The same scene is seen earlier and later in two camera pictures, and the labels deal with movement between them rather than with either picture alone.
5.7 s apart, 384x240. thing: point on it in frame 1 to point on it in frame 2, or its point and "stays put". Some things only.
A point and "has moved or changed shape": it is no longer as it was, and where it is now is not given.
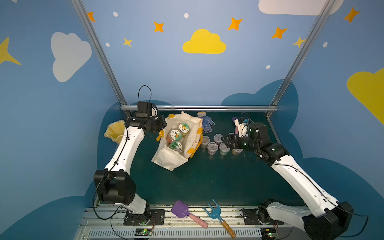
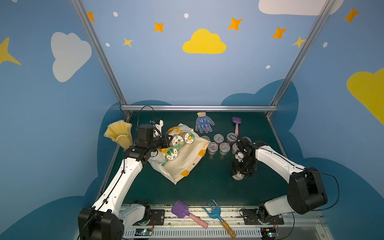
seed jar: x=212 y=148 stays put
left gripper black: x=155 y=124 to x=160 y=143
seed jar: x=223 y=149 stays put
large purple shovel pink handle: x=181 y=210 stays put
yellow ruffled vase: x=115 y=131 stays put
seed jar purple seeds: x=217 y=138 stays put
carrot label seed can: x=175 y=135 has moved or changed shape
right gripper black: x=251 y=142 to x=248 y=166
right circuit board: x=269 y=233 stays put
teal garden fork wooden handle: x=216 y=214 stays put
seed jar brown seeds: x=206 y=140 stays put
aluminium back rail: x=245 y=107 stays put
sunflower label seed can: x=184 y=128 to x=189 y=137
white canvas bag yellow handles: x=165 y=156 to x=188 y=155
